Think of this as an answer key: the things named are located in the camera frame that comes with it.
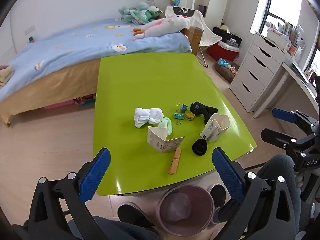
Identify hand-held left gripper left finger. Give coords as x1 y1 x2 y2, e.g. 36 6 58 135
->
29 147 112 240

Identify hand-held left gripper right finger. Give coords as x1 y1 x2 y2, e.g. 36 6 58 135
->
212 147 298 240

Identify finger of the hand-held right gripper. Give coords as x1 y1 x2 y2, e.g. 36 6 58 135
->
272 108 320 137
261 128 313 157

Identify pink trash bin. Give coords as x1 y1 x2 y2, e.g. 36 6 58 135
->
156 184 215 237

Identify green white fuzzy scrunchie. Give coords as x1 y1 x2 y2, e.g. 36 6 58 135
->
157 117 173 136

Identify person's black right shoe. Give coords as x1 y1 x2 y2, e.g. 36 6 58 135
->
209 184 227 208

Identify person's black shoe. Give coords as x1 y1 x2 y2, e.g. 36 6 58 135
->
117 204 148 228
209 184 227 208

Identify person's right leg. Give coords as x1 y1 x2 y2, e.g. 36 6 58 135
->
256 153 304 240

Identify person's leg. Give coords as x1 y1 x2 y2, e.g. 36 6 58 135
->
256 153 304 240
67 215 160 240

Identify white desk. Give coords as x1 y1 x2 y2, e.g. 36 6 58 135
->
252 62 320 120

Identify black round cap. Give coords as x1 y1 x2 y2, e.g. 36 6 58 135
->
192 138 208 156

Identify white paper box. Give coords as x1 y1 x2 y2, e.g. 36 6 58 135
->
200 113 230 143

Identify white drawer chest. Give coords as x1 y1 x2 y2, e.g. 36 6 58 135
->
229 31 287 113

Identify person's black left shoe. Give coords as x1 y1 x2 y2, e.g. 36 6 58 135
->
117 204 148 228

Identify wooden clothespin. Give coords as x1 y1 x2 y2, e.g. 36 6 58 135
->
167 148 182 175

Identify person's left leg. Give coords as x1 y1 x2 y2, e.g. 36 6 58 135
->
67 215 160 240

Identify black rolled cloth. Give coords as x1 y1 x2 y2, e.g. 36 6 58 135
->
189 101 218 125

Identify brown pet bed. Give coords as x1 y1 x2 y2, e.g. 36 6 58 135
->
214 59 241 83

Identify opened white paper carton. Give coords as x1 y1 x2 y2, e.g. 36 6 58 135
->
147 126 185 153

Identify white rolled socks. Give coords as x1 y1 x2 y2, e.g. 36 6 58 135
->
134 107 164 128

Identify pink flat box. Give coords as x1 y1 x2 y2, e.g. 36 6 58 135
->
44 99 75 110

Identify row of books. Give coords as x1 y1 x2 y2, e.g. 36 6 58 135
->
265 20 307 57

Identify red storage box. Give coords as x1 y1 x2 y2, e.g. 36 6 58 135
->
207 41 240 62

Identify bed with beige skirt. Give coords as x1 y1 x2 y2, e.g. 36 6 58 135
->
0 57 101 126

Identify black bag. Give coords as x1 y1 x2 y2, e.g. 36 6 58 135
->
212 26 242 47

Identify white folding chair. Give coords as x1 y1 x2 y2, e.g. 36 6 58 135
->
189 11 222 68

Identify wooden bedside cabinet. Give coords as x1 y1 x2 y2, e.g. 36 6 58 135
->
184 26 203 55

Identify beige folded cloth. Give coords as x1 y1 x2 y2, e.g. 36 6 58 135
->
0 65 13 87

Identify white tote bag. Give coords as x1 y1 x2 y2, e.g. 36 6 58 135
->
165 0 200 22

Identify pink white plush toy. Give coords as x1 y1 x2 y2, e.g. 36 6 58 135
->
132 14 191 40

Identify green plush toy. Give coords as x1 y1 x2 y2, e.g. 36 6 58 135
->
118 2 160 25

